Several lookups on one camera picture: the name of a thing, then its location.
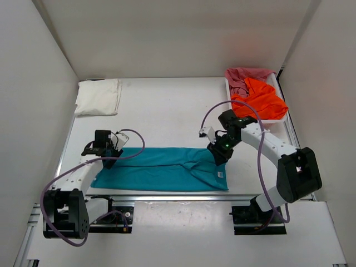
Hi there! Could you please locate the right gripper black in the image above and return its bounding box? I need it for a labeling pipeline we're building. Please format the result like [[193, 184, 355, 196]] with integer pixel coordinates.
[[207, 133, 241, 166]]

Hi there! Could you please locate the teal polo shirt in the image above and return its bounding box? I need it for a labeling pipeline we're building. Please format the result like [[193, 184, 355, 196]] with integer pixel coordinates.
[[91, 147, 228, 192]]

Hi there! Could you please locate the orange shirt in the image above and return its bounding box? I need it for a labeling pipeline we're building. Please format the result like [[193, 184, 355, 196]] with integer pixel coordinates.
[[231, 77, 289, 120]]

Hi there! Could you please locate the white t shirt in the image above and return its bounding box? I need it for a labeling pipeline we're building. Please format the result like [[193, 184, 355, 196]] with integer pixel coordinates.
[[75, 78, 122, 116]]

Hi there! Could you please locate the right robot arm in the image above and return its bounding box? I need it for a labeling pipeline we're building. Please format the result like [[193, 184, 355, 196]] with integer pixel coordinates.
[[199, 110, 322, 222]]

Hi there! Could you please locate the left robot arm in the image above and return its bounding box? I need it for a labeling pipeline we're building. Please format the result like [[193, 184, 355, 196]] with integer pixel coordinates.
[[43, 130, 129, 239]]

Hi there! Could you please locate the pink shirt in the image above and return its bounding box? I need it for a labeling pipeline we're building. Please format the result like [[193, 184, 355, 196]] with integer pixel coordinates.
[[224, 67, 275, 97]]

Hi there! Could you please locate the white laundry basket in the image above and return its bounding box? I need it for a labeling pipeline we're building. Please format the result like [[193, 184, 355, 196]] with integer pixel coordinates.
[[225, 73, 288, 125]]

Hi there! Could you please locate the white front cover board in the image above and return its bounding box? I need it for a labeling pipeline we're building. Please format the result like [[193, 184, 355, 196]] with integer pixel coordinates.
[[28, 201, 346, 266]]

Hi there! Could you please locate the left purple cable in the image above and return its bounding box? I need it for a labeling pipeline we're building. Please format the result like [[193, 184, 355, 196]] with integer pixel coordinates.
[[40, 128, 145, 248]]

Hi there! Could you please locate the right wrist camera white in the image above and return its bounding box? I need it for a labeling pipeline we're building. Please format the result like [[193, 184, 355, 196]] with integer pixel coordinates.
[[199, 126, 216, 144]]

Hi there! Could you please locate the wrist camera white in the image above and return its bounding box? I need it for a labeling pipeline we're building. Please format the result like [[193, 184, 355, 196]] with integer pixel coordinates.
[[199, 126, 216, 144], [111, 132, 129, 151]]

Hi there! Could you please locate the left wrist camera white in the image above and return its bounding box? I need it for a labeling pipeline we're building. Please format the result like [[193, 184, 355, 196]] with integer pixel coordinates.
[[111, 132, 129, 151]]

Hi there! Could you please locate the aluminium frame rail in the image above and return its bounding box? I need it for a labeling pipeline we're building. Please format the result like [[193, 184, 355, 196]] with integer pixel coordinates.
[[46, 194, 315, 202]]

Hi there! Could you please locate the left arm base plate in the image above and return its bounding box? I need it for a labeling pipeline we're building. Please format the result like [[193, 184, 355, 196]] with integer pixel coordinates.
[[89, 201, 134, 234]]

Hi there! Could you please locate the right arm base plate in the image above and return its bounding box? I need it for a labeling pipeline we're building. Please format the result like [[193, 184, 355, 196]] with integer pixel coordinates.
[[230, 206, 286, 235]]

